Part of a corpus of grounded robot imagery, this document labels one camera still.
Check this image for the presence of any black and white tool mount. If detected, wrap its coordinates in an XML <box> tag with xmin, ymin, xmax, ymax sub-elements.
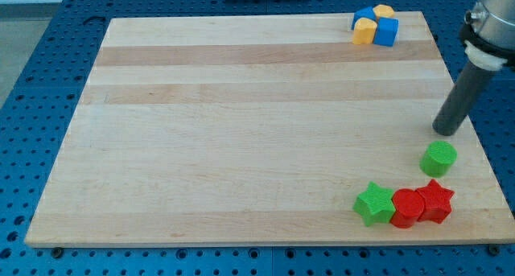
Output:
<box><xmin>459</xmin><ymin>24</ymin><xmax>514</xmax><ymax>72</ymax></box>

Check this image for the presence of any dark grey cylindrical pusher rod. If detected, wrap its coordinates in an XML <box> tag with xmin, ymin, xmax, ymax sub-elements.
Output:
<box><xmin>432</xmin><ymin>61</ymin><xmax>496</xmax><ymax>136</ymax></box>

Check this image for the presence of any green cylinder block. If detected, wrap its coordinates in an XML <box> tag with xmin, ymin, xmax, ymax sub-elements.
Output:
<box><xmin>419</xmin><ymin>141</ymin><xmax>458</xmax><ymax>178</ymax></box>

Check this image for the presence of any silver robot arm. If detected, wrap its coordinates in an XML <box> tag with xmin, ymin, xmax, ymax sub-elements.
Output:
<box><xmin>432</xmin><ymin>0</ymin><xmax>514</xmax><ymax>136</ymax></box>

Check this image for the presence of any blue cube block front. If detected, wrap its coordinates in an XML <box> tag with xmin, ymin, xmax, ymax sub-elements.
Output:
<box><xmin>373</xmin><ymin>18</ymin><xmax>399</xmax><ymax>47</ymax></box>

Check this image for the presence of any yellow block rear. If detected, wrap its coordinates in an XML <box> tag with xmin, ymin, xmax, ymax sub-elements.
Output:
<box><xmin>373</xmin><ymin>4</ymin><xmax>395</xmax><ymax>21</ymax></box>

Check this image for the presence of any yellow block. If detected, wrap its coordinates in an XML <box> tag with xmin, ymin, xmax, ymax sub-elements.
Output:
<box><xmin>373</xmin><ymin>4</ymin><xmax>395</xmax><ymax>21</ymax></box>
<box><xmin>352</xmin><ymin>18</ymin><xmax>377</xmax><ymax>45</ymax></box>

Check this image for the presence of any blue block rear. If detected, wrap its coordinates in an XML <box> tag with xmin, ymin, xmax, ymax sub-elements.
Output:
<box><xmin>351</xmin><ymin>6</ymin><xmax>376</xmax><ymax>30</ymax></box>

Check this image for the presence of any yellow block front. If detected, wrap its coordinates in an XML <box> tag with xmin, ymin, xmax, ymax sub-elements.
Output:
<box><xmin>352</xmin><ymin>18</ymin><xmax>377</xmax><ymax>45</ymax></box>

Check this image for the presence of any red star block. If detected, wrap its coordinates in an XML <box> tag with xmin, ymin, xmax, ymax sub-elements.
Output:
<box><xmin>415</xmin><ymin>179</ymin><xmax>455</xmax><ymax>224</ymax></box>

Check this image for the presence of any red cylinder block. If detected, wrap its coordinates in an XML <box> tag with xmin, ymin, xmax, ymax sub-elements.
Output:
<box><xmin>390</xmin><ymin>188</ymin><xmax>425</xmax><ymax>229</ymax></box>

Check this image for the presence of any green star block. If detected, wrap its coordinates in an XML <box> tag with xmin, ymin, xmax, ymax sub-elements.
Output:
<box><xmin>352</xmin><ymin>181</ymin><xmax>396</xmax><ymax>227</ymax></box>

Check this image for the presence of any wooden board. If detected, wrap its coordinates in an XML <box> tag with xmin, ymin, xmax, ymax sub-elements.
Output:
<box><xmin>25</xmin><ymin>11</ymin><xmax>514</xmax><ymax>248</ymax></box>

